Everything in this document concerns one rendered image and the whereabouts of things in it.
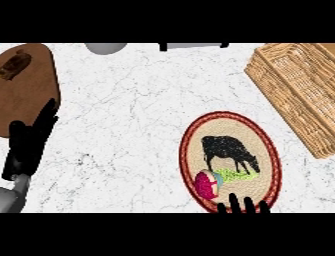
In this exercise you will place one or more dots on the brown wooden cutting board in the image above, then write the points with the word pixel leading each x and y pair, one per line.
pixel 21 88

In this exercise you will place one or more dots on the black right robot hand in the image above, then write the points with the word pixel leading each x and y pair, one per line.
pixel 238 205

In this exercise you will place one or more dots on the grey rounded object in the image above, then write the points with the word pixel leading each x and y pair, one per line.
pixel 105 47

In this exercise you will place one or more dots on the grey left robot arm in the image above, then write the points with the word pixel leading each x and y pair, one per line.
pixel 0 198

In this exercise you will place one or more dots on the tan wicker basket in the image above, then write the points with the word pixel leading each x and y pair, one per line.
pixel 306 96

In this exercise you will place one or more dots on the oval woven cow placemat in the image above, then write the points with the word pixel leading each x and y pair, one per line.
pixel 233 150

